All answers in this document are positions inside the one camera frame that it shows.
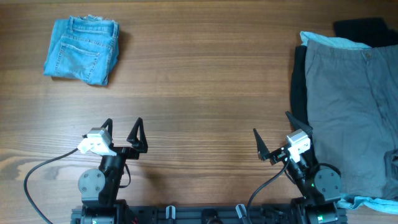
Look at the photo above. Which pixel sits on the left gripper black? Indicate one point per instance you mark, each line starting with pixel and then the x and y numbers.
pixel 133 154

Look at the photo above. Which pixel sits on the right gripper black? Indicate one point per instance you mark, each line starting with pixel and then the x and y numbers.
pixel 263 152

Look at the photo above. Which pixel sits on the grey cotton shorts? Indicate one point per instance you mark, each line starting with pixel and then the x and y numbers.
pixel 351 118

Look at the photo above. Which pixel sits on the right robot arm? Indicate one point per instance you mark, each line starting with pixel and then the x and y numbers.
pixel 319 183

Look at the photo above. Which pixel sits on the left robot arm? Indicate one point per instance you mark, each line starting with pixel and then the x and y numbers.
pixel 99 187

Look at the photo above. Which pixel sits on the black garment under pile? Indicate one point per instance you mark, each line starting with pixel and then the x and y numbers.
pixel 298 88

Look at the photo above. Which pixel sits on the folded blue denim jeans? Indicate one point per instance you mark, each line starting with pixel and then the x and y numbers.
pixel 84 48

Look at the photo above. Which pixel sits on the light blue garment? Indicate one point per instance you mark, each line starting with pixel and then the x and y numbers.
pixel 329 41

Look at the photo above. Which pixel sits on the black garment at corner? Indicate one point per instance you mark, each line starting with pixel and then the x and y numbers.
pixel 373 32

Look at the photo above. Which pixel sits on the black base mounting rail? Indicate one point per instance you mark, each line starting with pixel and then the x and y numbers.
pixel 205 214

